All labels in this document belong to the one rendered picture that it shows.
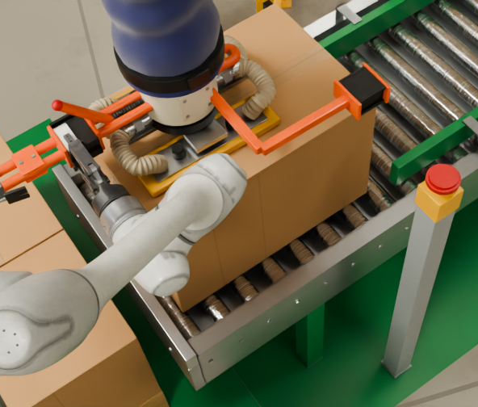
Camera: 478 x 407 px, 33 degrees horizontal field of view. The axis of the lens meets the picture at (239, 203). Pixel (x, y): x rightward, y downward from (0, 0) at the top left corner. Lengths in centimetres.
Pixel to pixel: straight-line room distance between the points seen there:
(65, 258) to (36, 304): 126
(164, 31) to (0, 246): 98
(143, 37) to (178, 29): 7
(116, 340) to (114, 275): 87
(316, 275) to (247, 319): 21
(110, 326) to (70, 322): 111
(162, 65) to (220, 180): 27
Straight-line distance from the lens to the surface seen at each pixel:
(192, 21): 154
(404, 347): 237
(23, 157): 172
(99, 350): 207
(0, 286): 99
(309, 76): 194
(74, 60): 340
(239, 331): 200
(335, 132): 187
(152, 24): 150
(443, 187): 166
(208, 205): 141
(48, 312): 96
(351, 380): 256
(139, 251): 125
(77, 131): 172
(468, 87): 248
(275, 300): 201
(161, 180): 175
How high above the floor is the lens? 241
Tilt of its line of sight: 58 degrees down
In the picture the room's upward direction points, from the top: 8 degrees counter-clockwise
